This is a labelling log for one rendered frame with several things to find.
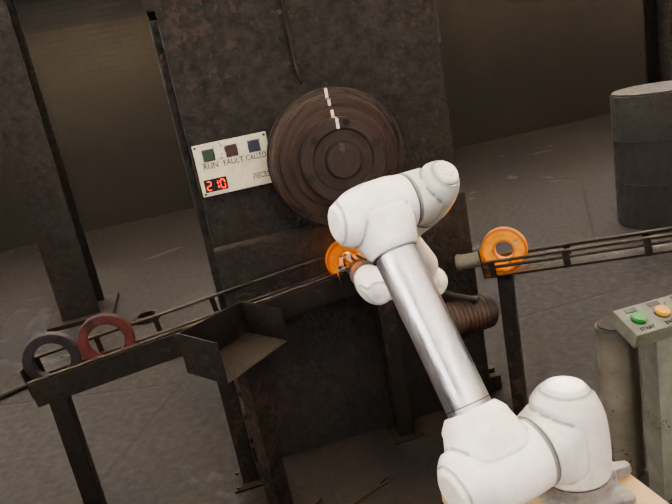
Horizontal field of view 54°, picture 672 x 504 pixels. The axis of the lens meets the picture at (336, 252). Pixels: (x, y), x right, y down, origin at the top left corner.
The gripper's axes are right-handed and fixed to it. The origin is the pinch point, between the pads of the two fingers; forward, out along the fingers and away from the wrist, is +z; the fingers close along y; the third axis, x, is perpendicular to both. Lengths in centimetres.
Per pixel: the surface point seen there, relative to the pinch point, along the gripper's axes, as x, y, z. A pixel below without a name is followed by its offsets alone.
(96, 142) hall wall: -4, -148, 608
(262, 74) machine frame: 66, -15, 16
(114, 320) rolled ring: -2, -83, -1
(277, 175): 33.9, -18.6, -1.2
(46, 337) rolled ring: -2, -105, -1
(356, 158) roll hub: 35.5, 7.0, -10.4
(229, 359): -15, -49, -26
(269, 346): -14.5, -35.4, -26.0
